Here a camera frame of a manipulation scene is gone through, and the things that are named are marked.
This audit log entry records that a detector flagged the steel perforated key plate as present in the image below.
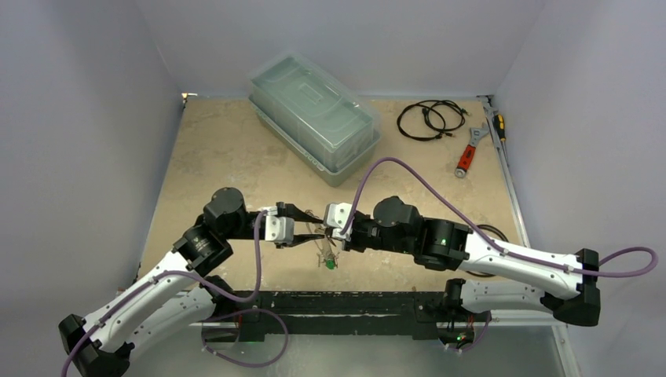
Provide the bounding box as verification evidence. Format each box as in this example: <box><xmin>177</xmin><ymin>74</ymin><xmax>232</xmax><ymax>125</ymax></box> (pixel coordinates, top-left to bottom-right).
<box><xmin>306</xmin><ymin>223</ymin><xmax>339</xmax><ymax>268</ymax></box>

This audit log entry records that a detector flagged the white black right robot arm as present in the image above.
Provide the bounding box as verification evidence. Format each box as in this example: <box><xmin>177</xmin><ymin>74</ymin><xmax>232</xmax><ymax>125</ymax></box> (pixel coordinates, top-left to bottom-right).
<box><xmin>324</xmin><ymin>196</ymin><xmax>601</xmax><ymax>327</ymax></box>

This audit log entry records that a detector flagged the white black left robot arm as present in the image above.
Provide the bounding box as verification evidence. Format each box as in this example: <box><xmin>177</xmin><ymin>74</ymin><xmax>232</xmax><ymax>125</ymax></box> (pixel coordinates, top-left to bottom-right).
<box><xmin>58</xmin><ymin>187</ymin><xmax>322</xmax><ymax>376</ymax></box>

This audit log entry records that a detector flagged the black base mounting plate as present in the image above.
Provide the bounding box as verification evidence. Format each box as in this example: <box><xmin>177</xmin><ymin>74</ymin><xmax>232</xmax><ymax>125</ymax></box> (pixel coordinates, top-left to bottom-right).
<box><xmin>205</xmin><ymin>291</ymin><xmax>490</xmax><ymax>342</ymax></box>

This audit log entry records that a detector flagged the clear green plastic storage box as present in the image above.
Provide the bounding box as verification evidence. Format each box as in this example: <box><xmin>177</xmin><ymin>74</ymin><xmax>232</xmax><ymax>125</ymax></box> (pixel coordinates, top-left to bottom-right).
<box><xmin>248</xmin><ymin>52</ymin><xmax>382</xmax><ymax>187</ymax></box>

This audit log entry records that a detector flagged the black yellow screwdriver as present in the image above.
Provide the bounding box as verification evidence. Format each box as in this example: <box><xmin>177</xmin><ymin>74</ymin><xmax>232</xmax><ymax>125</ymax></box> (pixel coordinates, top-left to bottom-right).
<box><xmin>493</xmin><ymin>114</ymin><xmax>507</xmax><ymax>144</ymax></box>

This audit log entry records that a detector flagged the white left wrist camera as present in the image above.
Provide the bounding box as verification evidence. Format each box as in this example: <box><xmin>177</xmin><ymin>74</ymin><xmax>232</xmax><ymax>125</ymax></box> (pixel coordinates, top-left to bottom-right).
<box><xmin>260</xmin><ymin>206</ymin><xmax>295</xmax><ymax>244</ymax></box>

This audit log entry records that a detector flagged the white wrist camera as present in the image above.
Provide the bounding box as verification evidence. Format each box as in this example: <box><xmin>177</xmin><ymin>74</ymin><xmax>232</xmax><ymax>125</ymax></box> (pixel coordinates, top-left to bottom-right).
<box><xmin>323</xmin><ymin>203</ymin><xmax>353</xmax><ymax>241</ymax></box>
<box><xmin>260</xmin><ymin>206</ymin><xmax>295</xmax><ymax>244</ymax></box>

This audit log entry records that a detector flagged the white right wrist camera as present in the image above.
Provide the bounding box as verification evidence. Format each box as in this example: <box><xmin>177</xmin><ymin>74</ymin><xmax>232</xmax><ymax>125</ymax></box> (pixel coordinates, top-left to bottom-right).
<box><xmin>323</xmin><ymin>203</ymin><xmax>353</xmax><ymax>241</ymax></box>

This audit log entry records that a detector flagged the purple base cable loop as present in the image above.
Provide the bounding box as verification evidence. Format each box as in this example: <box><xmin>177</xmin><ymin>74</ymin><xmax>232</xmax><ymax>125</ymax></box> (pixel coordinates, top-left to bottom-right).
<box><xmin>200</xmin><ymin>308</ymin><xmax>291</xmax><ymax>369</ymax></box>

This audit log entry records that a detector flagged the black coiled cable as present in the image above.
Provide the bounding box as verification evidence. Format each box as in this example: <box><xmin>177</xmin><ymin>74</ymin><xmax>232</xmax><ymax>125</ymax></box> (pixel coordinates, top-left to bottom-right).
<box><xmin>396</xmin><ymin>99</ymin><xmax>472</xmax><ymax>142</ymax></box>

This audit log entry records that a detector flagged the red handled adjustable wrench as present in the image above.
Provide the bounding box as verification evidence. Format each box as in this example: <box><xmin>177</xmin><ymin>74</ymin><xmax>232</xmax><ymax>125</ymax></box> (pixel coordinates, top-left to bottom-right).
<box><xmin>454</xmin><ymin>123</ymin><xmax>489</xmax><ymax>178</ymax></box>

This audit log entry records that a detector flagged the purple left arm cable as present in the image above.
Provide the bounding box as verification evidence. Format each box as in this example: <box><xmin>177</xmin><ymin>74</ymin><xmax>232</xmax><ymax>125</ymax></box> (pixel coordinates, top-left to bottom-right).
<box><xmin>60</xmin><ymin>210</ymin><xmax>269</xmax><ymax>377</ymax></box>

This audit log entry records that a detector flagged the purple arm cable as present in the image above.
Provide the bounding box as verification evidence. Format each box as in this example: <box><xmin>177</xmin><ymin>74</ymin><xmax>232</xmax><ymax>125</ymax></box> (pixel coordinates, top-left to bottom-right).
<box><xmin>338</xmin><ymin>156</ymin><xmax>659</xmax><ymax>278</ymax></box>
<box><xmin>60</xmin><ymin>210</ymin><xmax>269</xmax><ymax>377</ymax></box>

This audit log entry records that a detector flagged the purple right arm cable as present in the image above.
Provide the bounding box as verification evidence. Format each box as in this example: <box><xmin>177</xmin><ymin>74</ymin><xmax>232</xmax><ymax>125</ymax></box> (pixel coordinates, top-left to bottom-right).
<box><xmin>338</xmin><ymin>156</ymin><xmax>659</xmax><ymax>278</ymax></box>

